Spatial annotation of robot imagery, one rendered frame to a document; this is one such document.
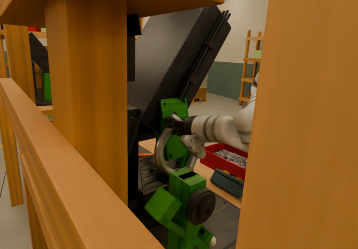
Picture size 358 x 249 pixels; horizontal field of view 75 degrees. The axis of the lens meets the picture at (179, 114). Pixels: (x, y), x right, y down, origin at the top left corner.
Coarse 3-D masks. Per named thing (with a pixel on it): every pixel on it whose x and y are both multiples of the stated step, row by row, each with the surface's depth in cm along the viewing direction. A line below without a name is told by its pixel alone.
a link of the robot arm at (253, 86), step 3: (252, 84) 78; (255, 84) 76; (252, 87) 77; (255, 87) 76; (252, 90) 75; (255, 90) 75; (252, 93) 73; (255, 93) 64; (252, 96) 63; (255, 96) 61; (249, 99) 63; (252, 99) 60; (249, 102) 60
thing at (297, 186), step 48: (48, 0) 37; (96, 0) 33; (288, 0) 9; (336, 0) 8; (48, 48) 41; (96, 48) 34; (288, 48) 9; (336, 48) 8; (96, 96) 36; (288, 96) 9; (336, 96) 8; (96, 144) 38; (288, 144) 10; (336, 144) 8; (288, 192) 10; (336, 192) 8; (240, 240) 12; (288, 240) 10; (336, 240) 9
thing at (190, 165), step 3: (189, 156) 83; (192, 156) 82; (195, 156) 82; (189, 159) 82; (192, 159) 82; (195, 159) 82; (186, 162) 81; (189, 162) 81; (192, 162) 81; (195, 162) 82; (186, 165) 81; (189, 165) 81; (192, 165) 81; (189, 168) 80; (192, 168) 81
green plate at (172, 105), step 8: (160, 104) 78; (168, 104) 80; (176, 104) 82; (184, 104) 84; (160, 112) 79; (168, 112) 80; (176, 112) 82; (184, 112) 84; (160, 128) 82; (176, 136) 82; (168, 144) 79; (176, 144) 82; (168, 152) 79; (176, 152) 81; (184, 152) 84; (168, 160) 79
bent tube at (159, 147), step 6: (162, 132) 75; (168, 132) 75; (162, 138) 74; (156, 144) 74; (162, 144) 74; (156, 150) 73; (162, 150) 74; (156, 156) 73; (162, 156) 73; (156, 162) 74; (162, 162) 73; (162, 168) 74; (168, 168) 75; (168, 174) 75
